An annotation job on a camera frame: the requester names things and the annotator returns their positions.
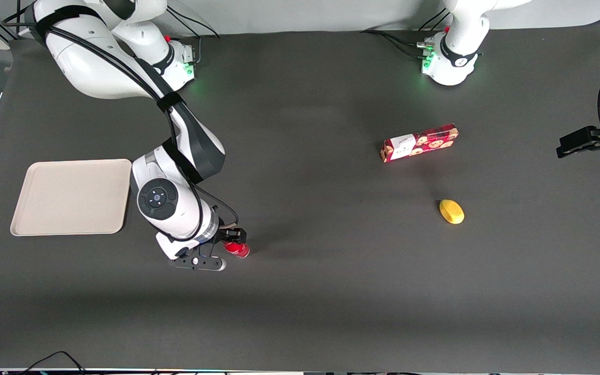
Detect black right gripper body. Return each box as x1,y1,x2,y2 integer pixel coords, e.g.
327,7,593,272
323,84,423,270
214,222,239,244

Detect yellow lemon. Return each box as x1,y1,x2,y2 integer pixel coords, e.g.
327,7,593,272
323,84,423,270
439,199,465,225

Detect black cable at table edge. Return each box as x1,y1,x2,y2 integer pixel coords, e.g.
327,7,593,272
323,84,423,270
16,351,88,375

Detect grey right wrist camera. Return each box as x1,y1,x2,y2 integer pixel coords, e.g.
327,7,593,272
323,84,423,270
169,254,227,272

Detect black left arm base cables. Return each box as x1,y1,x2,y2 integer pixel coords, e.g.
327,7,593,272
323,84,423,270
360,8,454,59

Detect black arm base cables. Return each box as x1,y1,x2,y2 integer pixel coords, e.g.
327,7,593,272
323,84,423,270
360,8,454,59
166,8,221,67

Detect dark grey table mat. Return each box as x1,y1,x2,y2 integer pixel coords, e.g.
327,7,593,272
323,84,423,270
0,18,600,373

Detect beige rectangular plastic tray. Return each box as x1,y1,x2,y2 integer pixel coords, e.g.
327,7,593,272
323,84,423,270
10,159,133,237

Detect red coke bottle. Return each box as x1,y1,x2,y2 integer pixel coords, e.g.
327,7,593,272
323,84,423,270
224,241,251,259

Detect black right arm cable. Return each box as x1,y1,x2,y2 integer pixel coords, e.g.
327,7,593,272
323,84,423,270
3,4,240,230

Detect black right arm base cables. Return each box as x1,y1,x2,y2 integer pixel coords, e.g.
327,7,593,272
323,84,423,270
166,8,221,67

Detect red cookie box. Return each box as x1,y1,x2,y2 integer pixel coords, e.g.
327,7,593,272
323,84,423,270
380,123,459,164

